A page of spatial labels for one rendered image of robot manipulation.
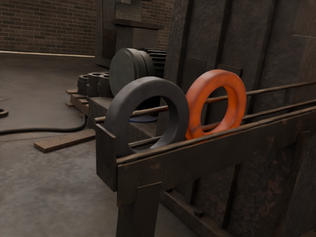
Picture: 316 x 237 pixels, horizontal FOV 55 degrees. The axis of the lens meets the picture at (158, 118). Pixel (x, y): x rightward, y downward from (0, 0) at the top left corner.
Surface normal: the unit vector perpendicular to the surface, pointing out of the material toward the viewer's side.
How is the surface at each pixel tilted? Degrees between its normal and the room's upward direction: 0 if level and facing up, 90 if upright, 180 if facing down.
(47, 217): 0
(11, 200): 0
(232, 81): 90
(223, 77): 90
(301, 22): 90
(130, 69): 90
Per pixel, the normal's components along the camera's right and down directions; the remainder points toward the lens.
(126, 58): -0.80, 0.07
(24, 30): 0.58, 0.31
